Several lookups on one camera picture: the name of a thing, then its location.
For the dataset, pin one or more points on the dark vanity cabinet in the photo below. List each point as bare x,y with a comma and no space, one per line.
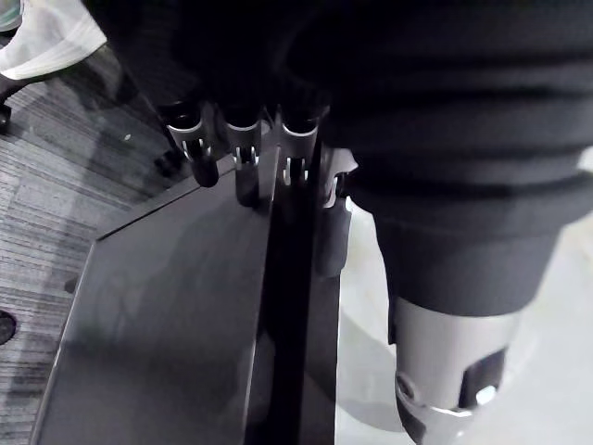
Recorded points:
162,324

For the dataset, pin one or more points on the black chair base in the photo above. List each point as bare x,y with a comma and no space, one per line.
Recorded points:
7,102

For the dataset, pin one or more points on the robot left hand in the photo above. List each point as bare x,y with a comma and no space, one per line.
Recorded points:
417,139

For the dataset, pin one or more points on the black round floor disc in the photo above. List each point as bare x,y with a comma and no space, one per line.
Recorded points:
6,326

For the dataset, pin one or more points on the white fabric sheet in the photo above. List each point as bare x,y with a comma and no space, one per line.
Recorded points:
46,37

